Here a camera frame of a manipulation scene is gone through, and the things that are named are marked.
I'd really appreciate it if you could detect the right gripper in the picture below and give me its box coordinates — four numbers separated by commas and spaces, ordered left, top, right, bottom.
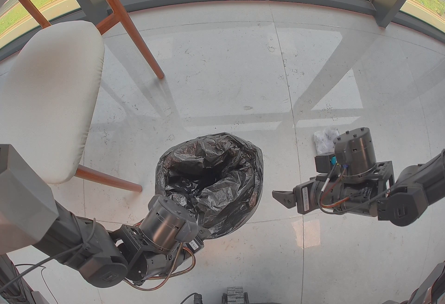
272, 179, 370, 217

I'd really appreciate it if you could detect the white cushioned wooden chair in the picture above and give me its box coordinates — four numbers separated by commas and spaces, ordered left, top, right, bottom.
0, 0, 165, 193

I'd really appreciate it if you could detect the black cable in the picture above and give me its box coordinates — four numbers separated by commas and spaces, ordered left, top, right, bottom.
0, 217, 97, 304
180, 292, 210, 304

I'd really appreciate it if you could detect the black plastic bag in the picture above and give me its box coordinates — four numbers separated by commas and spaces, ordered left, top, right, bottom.
155, 132, 264, 239

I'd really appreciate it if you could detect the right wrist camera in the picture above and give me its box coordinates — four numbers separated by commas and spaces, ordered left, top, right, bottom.
315, 153, 339, 179

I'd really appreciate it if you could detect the crumpled white paper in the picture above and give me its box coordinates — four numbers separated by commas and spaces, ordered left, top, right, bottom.
313, 127, 341, 155

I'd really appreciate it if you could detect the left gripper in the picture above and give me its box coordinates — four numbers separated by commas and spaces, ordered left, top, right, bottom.
139, 230, 211, 280

